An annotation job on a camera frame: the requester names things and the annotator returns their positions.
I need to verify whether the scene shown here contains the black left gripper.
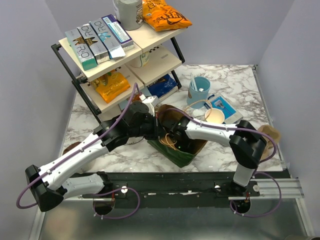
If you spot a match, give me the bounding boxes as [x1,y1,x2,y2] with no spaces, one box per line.
[127,112,168,141]

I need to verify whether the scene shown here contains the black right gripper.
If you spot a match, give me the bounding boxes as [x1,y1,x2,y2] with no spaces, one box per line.
[168,139,194,165]

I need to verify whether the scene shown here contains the green paper bag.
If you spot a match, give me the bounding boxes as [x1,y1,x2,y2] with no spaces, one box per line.
[147,104,207,168]

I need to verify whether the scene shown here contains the brown cardboard cup carrier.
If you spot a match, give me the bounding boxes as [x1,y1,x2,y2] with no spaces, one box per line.
[257,124,282,161]

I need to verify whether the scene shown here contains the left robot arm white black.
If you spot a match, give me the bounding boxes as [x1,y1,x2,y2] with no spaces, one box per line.
[25,96,160,212]

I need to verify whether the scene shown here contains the brown snack bag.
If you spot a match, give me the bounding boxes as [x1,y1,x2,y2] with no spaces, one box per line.
[118,93,140,111]

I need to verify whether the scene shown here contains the stack of white paper cups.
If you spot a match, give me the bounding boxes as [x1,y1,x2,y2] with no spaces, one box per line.
[204,108,225,124]

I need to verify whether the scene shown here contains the blue snack bag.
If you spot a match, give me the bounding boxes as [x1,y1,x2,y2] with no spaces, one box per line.
[147,74,178,98]

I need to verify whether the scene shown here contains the light blue cup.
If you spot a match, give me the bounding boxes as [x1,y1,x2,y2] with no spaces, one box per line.
[186,76,211,109]

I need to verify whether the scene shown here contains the yellow snack bag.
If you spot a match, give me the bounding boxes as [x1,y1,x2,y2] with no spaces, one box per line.
[90,70,131,104]

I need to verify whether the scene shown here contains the white stirrers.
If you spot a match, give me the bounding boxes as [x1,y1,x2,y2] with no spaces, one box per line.
[190,73,204,92]

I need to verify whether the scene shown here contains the blue razor box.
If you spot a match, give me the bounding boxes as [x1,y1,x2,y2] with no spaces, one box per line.
[204,93,243,124]

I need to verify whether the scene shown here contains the blue RO box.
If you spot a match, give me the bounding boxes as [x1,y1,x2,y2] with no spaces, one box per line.
[89,18,126,60]

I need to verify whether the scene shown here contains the brown RO box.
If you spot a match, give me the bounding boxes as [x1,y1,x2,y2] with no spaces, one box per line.
[77,23,110,65]

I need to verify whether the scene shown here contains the purple white box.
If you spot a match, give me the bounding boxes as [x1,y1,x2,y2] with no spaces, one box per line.
[101,14,135,52]

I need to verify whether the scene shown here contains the teal RO box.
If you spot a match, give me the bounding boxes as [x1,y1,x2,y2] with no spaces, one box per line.
[65,28,98,71]

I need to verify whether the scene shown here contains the orange chips bag top shelf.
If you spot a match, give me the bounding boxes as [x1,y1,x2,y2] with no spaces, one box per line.
[142,0,192,32]

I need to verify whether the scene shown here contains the grey canister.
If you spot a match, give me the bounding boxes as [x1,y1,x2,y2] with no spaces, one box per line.
[113,0,144,31]

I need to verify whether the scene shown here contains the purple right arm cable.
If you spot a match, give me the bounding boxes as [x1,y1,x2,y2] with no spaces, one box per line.
[156,107,283,218]

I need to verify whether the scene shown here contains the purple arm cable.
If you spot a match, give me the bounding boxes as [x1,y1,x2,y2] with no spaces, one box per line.
[16,82,141,220]
[156,107,283,218]

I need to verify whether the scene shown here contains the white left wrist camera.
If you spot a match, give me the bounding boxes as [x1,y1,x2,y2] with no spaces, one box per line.
[139,94,160,116]

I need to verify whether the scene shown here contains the black frame beige shelf rack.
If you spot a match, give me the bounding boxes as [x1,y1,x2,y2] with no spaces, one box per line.
[51,23,185,122]

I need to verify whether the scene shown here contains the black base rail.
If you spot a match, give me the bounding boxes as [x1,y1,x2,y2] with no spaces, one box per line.
[84,171,289,214]

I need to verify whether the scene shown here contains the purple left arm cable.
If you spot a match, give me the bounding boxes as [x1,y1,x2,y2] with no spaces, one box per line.
[16,82,141,220]

